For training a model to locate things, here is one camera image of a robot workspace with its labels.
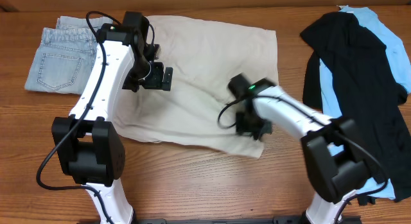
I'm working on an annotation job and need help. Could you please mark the beige cargo shorts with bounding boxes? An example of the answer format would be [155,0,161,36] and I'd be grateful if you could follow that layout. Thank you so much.
[113,15,279,158]

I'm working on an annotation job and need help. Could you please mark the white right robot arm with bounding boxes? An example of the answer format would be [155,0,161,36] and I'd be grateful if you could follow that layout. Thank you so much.
[228,74,372,223]

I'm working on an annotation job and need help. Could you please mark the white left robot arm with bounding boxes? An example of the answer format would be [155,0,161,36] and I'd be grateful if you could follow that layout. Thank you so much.
[36,12,173,224]

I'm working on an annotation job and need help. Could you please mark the folded light blue jeans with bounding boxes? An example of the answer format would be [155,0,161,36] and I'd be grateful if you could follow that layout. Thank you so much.
[24,16,113,94]

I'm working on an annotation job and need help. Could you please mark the black shirt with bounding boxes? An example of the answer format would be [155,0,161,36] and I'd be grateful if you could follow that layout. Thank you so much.
[301,12,410,202]

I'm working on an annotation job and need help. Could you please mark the light blue t-shirt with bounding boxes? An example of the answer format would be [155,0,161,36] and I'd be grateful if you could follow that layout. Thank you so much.
[319,4,411,200]

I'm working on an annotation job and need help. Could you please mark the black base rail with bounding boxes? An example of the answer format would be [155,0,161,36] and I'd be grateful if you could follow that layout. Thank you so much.
[76,214,363,224]

